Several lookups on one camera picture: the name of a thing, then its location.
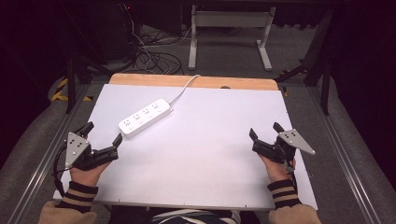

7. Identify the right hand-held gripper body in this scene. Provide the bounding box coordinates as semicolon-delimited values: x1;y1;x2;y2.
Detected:
272;128;317;165

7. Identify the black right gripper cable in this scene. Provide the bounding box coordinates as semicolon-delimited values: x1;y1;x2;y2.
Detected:
284;158;299;191

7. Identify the yellow black hazard tape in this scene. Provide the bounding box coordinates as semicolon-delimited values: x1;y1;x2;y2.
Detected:
50;77;94;103

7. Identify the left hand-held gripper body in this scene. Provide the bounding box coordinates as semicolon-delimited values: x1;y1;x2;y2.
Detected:
64;132;96;172

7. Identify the black metal stand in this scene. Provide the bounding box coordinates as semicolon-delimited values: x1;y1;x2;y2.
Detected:
64;55;108;115
275;8;335;117

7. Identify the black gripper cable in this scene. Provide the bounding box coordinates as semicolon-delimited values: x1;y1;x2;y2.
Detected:
284;158;299;191
52;144;73;198

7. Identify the white metal table frame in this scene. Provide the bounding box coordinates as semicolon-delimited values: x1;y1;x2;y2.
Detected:
187;4;277;72

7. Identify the person's left hand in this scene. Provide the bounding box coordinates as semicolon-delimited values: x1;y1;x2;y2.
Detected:
68;160;114;188

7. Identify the person's striped torso clothing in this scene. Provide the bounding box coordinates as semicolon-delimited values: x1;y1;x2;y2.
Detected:
108;204;262;224

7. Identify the aluminium rail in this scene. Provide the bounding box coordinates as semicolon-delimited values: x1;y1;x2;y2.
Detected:
6;83;93;224
306;87;383;224

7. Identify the white power strip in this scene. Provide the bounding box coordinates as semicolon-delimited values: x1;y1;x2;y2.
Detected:
118;98;175;140

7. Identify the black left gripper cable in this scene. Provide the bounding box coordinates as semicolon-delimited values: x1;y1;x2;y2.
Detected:
52;144;73;198

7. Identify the white power strip cable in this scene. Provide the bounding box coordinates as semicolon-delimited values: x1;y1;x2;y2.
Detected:
167;74;202;107

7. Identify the tangle of floor cables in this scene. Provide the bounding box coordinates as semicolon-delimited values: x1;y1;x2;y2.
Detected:
121;3;194;77

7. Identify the person's right hand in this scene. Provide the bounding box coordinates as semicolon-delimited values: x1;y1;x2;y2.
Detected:
257;153;297;183

